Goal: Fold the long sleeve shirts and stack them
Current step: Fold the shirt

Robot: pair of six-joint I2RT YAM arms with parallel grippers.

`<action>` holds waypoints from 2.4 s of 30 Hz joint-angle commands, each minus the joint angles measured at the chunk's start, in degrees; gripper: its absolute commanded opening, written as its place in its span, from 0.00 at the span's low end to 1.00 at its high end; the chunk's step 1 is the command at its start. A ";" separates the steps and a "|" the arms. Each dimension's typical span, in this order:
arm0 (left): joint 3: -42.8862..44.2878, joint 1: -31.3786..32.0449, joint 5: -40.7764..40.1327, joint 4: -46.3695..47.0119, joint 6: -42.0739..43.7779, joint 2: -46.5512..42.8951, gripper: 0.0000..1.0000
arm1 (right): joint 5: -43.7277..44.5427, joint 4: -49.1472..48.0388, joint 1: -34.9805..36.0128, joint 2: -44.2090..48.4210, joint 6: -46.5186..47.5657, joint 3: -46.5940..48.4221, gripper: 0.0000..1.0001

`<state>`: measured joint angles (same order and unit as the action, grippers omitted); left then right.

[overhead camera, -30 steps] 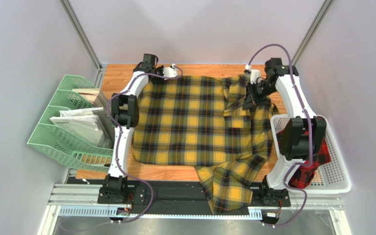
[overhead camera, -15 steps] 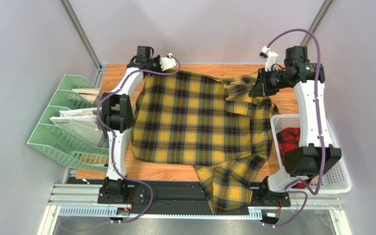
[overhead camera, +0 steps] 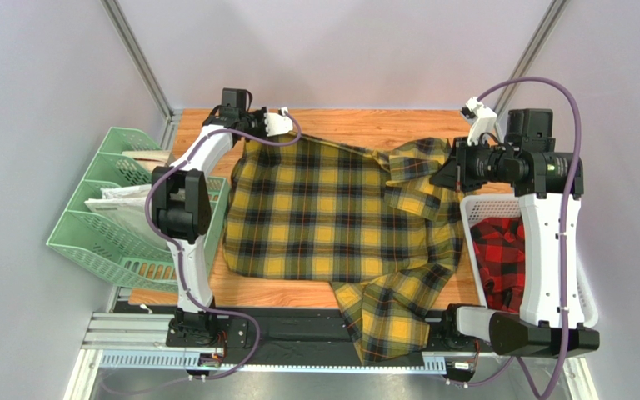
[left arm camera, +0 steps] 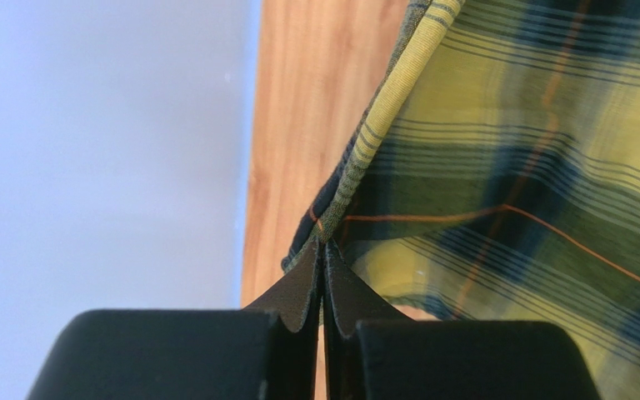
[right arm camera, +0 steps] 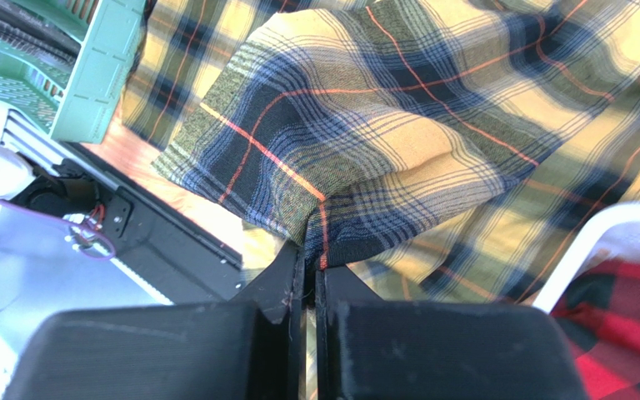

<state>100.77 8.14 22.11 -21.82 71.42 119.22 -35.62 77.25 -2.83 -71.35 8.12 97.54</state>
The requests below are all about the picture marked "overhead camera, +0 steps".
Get white plastic basket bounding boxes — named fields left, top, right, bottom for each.
left=460, top=193, right=598, bottom=328

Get red plaid long sleeve shirt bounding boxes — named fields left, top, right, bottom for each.
left=471, top=217, right=526, bottom=313

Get papers in file rack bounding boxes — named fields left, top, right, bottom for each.
left=84, top=184, right=165, bottom=248

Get purple cable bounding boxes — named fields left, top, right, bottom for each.
left=446, top=76, right=583, bottom=400
left=143, top=111, right=303, bottom=382

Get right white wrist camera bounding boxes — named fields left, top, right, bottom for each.
left=460, top=97, right=498, bottom=146

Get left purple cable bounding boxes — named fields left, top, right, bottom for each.
left=143, top=111, right=303, bottom=382

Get yellow plaid long sleeve shirt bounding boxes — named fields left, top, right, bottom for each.
left=222, top=135, right=464, bottom=364

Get aluminium frame rail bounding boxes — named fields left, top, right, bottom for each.
left=64, top=312, right=598, bottom=400

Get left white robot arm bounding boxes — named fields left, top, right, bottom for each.
left=145, top=88, right=265, bottom=348

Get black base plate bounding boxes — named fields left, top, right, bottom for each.
left=113, top=302, right=496, bottom=368

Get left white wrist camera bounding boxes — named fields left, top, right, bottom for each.
left=264, top=107, right=294, bottom=137

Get green plastic file rack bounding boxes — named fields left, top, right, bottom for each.
left=46, top=127, right=233, bottom=294

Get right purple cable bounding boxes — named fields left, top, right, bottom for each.
left=446, top=76, right=583, bottom=400

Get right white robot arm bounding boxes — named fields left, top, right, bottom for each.
left=430, top=105, right=600, bottom=358

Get book in file rack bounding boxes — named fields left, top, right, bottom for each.
left=122, top=150, right=177, bottom=173

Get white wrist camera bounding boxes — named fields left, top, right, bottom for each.
left=460, top=97, right=498, bottom=146
left=264, top=107, right=294, bottom=137

